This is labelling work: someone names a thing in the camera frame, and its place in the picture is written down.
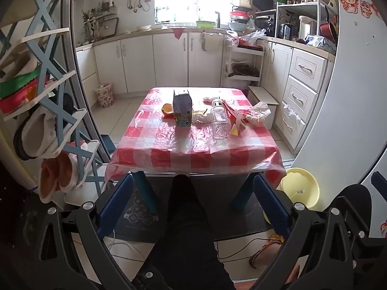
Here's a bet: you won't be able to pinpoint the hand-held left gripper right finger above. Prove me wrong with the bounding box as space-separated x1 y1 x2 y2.
253 174 348 290

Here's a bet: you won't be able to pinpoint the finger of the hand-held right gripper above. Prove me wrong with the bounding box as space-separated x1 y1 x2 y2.
372 172 387 191
339 184 375 239

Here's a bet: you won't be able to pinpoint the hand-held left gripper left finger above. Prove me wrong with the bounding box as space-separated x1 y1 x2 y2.
39 174 135 290

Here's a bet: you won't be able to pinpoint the yellow plastic bin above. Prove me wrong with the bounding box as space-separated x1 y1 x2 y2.
264 167 320 224

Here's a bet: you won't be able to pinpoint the white plastic bag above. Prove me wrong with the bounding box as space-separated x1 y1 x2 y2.
243 102 272 126

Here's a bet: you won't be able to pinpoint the clear plastic bottle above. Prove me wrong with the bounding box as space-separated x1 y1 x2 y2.
211 98 230 138

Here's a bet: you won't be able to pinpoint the blue-grey drink carton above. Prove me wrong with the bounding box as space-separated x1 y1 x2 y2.
173 90 193 127

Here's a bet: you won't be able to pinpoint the dark floor mat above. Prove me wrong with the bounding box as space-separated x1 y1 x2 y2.
100 174 273 244

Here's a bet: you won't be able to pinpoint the patterned slipper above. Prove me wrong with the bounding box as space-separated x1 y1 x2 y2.
249 234 286 270

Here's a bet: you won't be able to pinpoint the blue plastic box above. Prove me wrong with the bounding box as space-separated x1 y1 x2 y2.
100 134 117 153

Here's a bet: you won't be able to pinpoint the orange slippers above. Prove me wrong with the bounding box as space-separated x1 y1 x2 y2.
40 153 83 200

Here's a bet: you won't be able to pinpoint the white refrigerator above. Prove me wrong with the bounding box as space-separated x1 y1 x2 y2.
292 0 387 248

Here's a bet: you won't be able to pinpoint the red checkered plastic tablecloth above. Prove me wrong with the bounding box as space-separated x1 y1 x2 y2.
105 87 286 188

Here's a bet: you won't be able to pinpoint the white step stool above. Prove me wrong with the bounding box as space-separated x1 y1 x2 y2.
248 86 279 129

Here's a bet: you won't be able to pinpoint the white fluffy slippers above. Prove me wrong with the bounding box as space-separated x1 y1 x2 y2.
13 106 59 161

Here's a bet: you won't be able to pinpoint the floral waste basket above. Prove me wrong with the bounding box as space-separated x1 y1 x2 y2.
97 84 115 109

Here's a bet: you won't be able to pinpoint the white drawer cabinet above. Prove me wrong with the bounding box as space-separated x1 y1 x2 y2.
266 40 329 155

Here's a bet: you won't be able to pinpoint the black frying pan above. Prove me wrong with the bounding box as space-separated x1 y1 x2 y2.
228 63 260 78

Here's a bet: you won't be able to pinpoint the white base cabinets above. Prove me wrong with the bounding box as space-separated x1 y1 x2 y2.
75 31 231 98

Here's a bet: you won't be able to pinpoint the red and green slippers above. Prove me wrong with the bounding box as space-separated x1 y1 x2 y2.
0 69 47 114

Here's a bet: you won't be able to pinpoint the white trolley rack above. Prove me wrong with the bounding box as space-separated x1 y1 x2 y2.
222 32 266 90

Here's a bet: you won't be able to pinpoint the red pot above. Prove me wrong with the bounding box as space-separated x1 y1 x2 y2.
320 21 338 43

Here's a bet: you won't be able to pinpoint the white and blue shoe rack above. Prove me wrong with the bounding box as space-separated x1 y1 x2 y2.
0 0 106 206

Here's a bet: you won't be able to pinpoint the clear plastic bag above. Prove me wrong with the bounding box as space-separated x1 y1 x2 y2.
238 29 267 46

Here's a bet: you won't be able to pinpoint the stack of bowls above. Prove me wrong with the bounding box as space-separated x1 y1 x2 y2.
228 11 252 33

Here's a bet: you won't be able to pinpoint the metal shelf rack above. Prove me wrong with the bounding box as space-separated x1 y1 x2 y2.
276 0 338 42

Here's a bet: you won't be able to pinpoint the chrome kitchen faucet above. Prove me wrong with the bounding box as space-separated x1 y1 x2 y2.
187 3 202 22

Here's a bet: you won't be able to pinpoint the white cable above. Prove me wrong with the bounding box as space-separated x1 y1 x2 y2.
104 230 155 259

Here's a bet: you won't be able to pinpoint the black cable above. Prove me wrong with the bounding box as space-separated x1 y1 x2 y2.
216 237 274 260

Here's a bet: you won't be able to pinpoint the plastic bag on drawer handle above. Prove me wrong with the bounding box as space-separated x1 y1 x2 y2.
281 101 306 124

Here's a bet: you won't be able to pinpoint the wall utensil rack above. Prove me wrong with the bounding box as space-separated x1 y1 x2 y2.
82 6 119 42

